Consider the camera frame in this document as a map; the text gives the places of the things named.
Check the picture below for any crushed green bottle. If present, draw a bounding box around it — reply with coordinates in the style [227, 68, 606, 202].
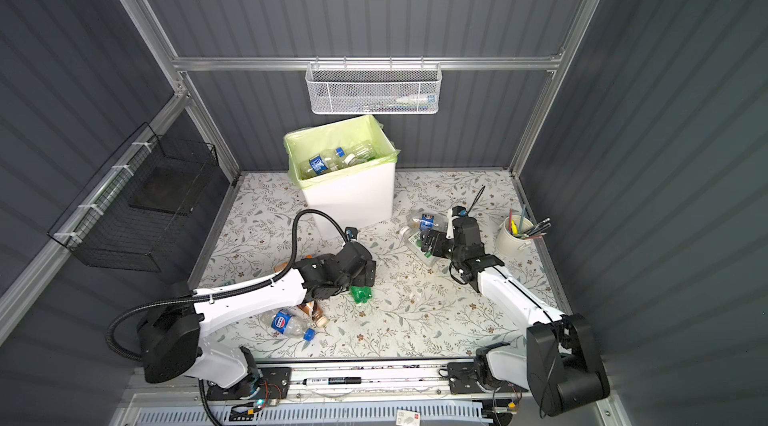
[349, 286, 372, 304]

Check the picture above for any tube in white basket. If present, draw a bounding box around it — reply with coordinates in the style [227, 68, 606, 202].
[396, 94, 438, 107]

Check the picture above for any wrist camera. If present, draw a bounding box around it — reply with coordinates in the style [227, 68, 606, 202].
[446, 205, 467, 239]
[345, 227, 359, 241]

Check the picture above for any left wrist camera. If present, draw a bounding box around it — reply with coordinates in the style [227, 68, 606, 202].
[345, 227, 359, 241]

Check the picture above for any clear tall bottle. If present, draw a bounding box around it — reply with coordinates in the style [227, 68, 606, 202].
[344, 141, 377, 166]

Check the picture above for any white pen cup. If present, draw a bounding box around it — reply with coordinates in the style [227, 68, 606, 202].
[495, 209, 551, 257]

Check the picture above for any pepsi bottle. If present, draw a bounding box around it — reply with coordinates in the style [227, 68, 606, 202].
[408, 210, 448, 232]
[259, 309, 316, 342]

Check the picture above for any blue label water bottle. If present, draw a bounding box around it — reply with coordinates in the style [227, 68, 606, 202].
[300, 146, 348, 179]

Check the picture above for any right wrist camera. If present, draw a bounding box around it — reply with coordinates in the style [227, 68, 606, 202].
[446, 205, 467, 239]

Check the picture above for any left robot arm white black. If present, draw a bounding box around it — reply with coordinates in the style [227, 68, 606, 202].
[105, 208, 376, 388]

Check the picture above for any black marker on rail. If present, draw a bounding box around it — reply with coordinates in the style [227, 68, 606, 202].
[302, 376, 362, 386]

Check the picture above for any brown tea bottle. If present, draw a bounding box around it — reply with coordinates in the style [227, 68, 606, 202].
[297, 301, 329, 329]

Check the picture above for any white waste bin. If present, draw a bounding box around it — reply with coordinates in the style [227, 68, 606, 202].
[297, 162, 397, 228]

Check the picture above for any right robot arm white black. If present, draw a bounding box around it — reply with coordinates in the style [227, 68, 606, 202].
[409, 205, 611, 417]

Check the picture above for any white wire mesh basket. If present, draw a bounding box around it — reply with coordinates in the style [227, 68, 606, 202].
[305, 66, 443, 115]

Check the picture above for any green bin liner bag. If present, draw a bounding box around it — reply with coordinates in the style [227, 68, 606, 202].
[283, 115, 399, 190]

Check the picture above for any black wire basket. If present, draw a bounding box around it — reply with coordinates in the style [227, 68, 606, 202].
[48, 125, 219, 272]

